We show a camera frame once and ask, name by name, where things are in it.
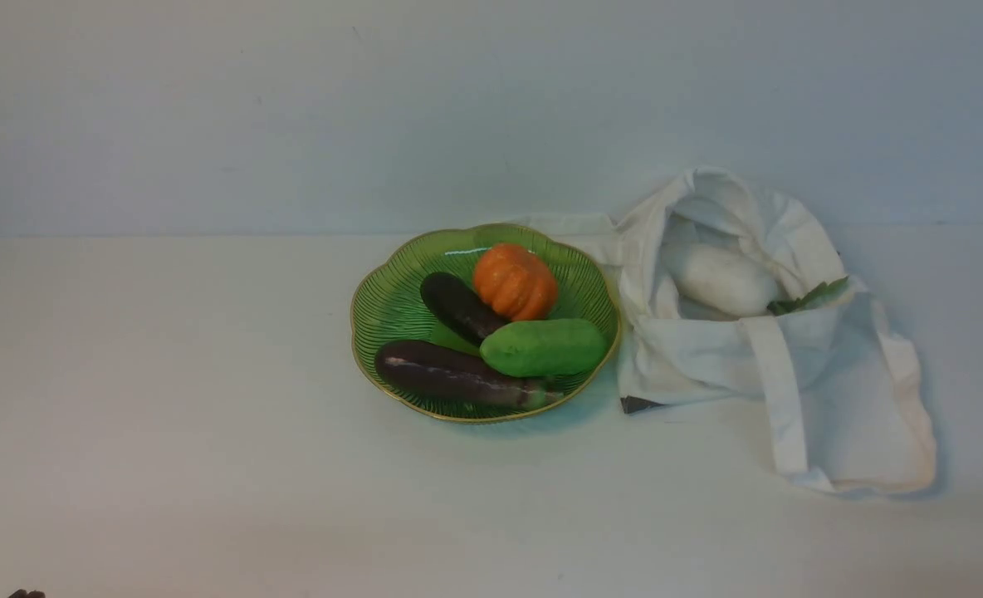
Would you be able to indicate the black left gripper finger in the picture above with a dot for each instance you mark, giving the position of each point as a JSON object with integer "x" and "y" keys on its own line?
{"x": 22, "y": 593}

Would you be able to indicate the white radish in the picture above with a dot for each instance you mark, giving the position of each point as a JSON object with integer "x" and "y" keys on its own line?
{"x": 720, "y": 279}

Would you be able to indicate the white cloth bag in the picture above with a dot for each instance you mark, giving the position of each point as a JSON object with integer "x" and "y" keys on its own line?
{"x": 842, "y": 390}

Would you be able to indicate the long dark purple eggplant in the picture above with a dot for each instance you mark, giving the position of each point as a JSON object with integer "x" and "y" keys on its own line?
{"x": 438, "y": 372}

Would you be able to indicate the short dark purple eggplant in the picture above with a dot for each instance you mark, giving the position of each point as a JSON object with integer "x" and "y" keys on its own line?
{"x": 459, "y": 308}

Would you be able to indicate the green ribbed glass plate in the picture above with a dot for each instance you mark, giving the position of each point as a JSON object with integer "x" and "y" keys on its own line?
{"x": 386, "y": 307}

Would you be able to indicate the green cucumber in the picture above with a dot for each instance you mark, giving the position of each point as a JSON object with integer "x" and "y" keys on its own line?
{"x": 556, "y": 348}

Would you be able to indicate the orange pumpkin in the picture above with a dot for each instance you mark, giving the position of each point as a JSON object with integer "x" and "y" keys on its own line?
{"x": 515, "y": 283}

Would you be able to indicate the green leafy vegetable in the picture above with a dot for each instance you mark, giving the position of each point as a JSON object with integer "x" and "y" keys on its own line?
{"x": 821, "y": 294}

